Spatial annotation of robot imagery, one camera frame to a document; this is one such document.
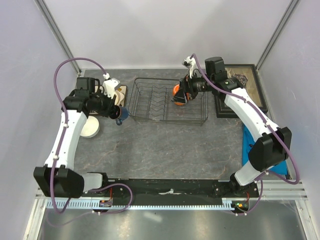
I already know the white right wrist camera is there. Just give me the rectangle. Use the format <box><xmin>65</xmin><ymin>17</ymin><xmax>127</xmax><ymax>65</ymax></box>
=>
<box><xmin>182</xmin><ymin>56</ymin><xmax>198</xmax><ymax>79</ymax></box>

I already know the small cream plate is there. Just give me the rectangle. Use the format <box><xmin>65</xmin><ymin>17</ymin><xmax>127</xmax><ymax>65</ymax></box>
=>
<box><xmin>115</xmin><ymin>90</ymin><xmax>123</xmax><ymax>106</ymax></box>

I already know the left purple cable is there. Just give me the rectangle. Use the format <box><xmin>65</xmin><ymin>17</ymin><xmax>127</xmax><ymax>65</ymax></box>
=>
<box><xmin>49</xmin><ymin>57</ymin><xmax>133</xmax><ymax>227</ymax></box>

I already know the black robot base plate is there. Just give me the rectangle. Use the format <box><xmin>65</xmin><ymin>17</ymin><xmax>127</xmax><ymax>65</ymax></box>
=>
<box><xmin>104</xmin><ymin>178</ymin><xmax>259</xmax><ymax>205</ymax></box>

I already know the white ribbed bowl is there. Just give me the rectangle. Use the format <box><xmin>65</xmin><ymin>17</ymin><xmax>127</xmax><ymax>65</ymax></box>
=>
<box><xmin>80</xmin><ymin>116</ymin><xmax>100</xmax><ymax>138</ymax></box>

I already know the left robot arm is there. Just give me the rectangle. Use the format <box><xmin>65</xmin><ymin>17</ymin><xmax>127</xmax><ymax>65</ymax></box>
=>
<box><xmin>33</xmin><ymin>77</ymin><xmax>128</xmax><ymax>198</ymax></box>

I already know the orange mug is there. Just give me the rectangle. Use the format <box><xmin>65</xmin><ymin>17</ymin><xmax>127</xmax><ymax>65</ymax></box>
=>
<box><xmin>172</xmin><ymin>84</ymin><xmax>187</xmax><ymax>106</ymax></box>

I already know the grey slotted cable duct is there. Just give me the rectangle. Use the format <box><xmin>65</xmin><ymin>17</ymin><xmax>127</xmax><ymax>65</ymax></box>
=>
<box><xmin>46</xmin><ymin>198</ymin><xmax>248</xmax><ymax>211</ymax></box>

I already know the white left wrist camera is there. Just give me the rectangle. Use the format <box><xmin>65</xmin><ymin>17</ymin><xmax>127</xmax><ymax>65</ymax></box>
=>
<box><xmin>102</xmin><ymin>73</ymin><xmax>121</xmax><ymax>99</ymax></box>

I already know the black glass-lid jewelry box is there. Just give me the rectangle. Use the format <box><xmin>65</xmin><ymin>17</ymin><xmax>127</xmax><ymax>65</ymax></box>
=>
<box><xmin>214</xmin><ymin>64</ymin><xmax>268</xmax><ymax>118</ymax></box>

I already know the black wire dish rack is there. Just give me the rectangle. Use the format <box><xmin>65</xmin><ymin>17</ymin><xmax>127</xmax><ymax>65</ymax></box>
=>
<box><xmin>127</xmin><ymin>77</ymin><xmax>209</xmax><ymax>126</ymax></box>

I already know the blue cloth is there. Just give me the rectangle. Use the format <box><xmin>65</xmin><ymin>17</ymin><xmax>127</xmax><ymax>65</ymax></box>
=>
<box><xmin>242</xmin><ymin>125</ymin><xmax>288</xmax><ymax>175</ymax></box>

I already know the square floral plate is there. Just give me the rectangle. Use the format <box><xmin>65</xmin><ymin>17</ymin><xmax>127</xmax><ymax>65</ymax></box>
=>
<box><xmin>117</xmin><ymin>85</ymin><xmax>128</xmax><ymax>106</ymax></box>

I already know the blue mug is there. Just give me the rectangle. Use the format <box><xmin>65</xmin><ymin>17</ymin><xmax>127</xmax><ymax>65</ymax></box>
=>
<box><xmin>115</xmin><ymin>106</ymin><xmax>129</xmax><ymax>126</ymax></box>

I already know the purple cable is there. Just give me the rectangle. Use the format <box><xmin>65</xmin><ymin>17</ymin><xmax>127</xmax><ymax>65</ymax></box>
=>
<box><xmin>191</xmin><ymin>53</ymin><xmax>300</xmax><ymax>216</ymax></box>
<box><xmin>49</xmin><ymin>57</ymin><xmax>133</xmax><ymax>227</ymax></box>

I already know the cream plate blue spiral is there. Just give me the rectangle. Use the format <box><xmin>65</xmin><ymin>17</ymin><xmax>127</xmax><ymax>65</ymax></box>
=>
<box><xmin>115</xmin><ymin>90</ymin><xmax>125</xmax><ymax>107</ymax></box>

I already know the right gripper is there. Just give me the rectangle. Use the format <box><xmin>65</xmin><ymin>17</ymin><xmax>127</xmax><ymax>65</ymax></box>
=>
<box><xmin>171</xmin><ymin>68</ymin><xmax>214</xmax><ymax>104</ymax></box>

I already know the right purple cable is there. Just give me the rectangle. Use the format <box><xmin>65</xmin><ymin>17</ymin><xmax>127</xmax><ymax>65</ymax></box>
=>
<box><xmin>191</xmin><ymin>53</ymin><xmax>300</xmax><ymax>216</ymax></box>

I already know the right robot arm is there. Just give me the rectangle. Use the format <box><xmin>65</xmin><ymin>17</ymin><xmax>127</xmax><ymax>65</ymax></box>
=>
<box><xmin>172</xmin><ymin>54</ymin><xmax>292</xmax><ymax>197</ymax></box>

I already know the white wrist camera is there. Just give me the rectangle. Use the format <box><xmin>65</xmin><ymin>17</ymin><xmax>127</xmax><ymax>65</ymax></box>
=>
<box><xmin>102</xmin><ymin>73</ymin><xmax>121</xmax><ymax>99</ymax></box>
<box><xmin>182</xmin><ymin>56</ymin><xmax>198</xmax><ymax>79</ymax></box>

